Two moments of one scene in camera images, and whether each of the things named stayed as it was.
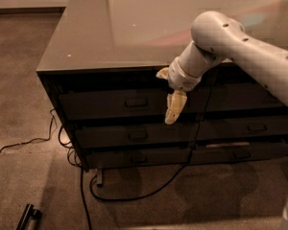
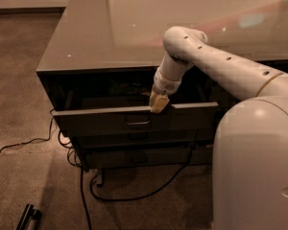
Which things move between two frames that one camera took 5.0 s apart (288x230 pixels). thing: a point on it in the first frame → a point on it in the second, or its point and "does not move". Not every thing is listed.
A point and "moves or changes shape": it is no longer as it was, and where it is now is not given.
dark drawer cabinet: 108,44 does not move
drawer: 132,104 moves or changes shape
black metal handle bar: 29,214 does not move
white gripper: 180,78 → 164,84
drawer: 124,157 does not move
